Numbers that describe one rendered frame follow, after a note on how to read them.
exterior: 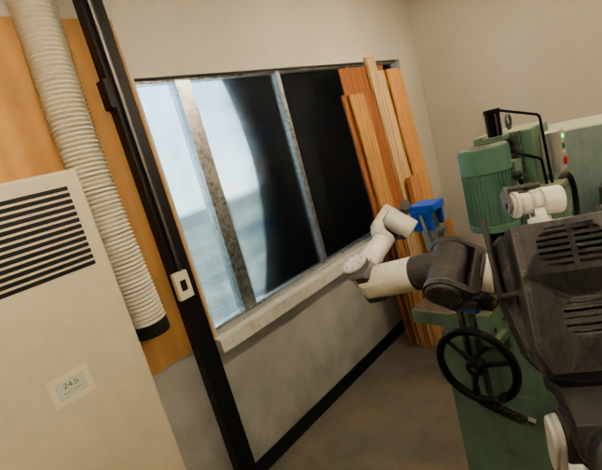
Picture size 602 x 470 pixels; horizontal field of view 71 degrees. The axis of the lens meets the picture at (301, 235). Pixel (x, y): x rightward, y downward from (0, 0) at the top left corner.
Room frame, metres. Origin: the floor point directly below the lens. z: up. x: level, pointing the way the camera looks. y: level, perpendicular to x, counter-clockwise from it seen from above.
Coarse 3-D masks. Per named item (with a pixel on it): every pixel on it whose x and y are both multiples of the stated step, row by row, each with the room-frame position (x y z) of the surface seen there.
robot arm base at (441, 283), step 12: (444, 240) 0.99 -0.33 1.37; (456, 240) 0.97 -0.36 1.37; (480, 252) 0.96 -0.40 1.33; (480, 264) 0.93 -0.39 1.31; (468, 276) 0.92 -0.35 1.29; (432, 288) 0.91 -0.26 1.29; (444, 288) 0.89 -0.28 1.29; (456, 288) 0.88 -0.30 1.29; (468, 288) 0.88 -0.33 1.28; (480, 288) 0.89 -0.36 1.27; (432, 300) 0.93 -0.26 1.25; (444, 300) 0.92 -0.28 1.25; (456, 300) 0.90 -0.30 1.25; (468, 300) 0.90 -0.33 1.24
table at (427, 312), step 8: (424, 304) 1.68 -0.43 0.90; (432, 304) 1.66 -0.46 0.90; (416, 312) 1.65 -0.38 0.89; (424, 312) 1.62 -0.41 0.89; (432, 312) 1.59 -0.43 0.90; (440, 312) 1.57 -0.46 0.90; (448, 312) 1.55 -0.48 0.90; (416, 320) 1.66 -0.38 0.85; (424, 320) 1.63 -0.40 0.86; (432, 320) 1.60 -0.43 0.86; (440, 320) 1.57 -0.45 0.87; (448, 320) 1.54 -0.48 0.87; (504, 320) 1.39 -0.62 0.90; (504, 328) 1.38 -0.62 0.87; (496, 336) 1.35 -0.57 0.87; (504, 336) 1.35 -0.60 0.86; (488, 344) 1.34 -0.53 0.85
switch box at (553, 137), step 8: (560, 128) 1.65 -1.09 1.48; (552, 136) 1.60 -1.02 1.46; (560, 136) 1.61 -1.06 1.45; (552, 144) 1.60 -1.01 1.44; (560, 144) 1.60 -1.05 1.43; (544, 152) 1.62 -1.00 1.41; (552, 152) 1.60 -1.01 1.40; (560, 152) 1.59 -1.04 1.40; (544, 160) 1.63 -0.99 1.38; (552, 160) 1.61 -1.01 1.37; (560, 160) 1.59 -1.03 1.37; (552, 168) 1.61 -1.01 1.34; (560, 168) 1.59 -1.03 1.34
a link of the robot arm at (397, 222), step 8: (408, 200) 1.34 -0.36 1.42; (392, 208) 1.35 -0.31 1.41; (400, 208) 1.35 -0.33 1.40; (408, 208) 1.33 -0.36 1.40; (392, 216) 1.33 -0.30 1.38; (400, 216) 1.33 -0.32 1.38; (408, 216) 1.33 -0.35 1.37; (384, 224) 1.35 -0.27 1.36; (392, 224) 1.33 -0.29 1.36; (400, 224) 1.32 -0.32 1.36; (408, 224) 1.31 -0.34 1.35; (416, 224) 1.31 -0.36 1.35; (392, 232) 1.39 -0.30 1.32; (400, 232) 1.33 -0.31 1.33; (408, 232) 1.31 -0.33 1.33
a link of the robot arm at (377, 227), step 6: (384, 210) 1.34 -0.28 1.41; (378, 216) 1.32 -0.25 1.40; (384, 216) 1.33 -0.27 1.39; (378, 222) 1.31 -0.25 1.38; (372, 228) 1.32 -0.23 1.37; (378, 228) 1.29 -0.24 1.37; (384, 228) 1.29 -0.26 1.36; (372, 234) 1.32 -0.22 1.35; (384, 234) 1.28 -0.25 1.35; (390, 234) 1.28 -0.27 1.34; (390, 240) 1.28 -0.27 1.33
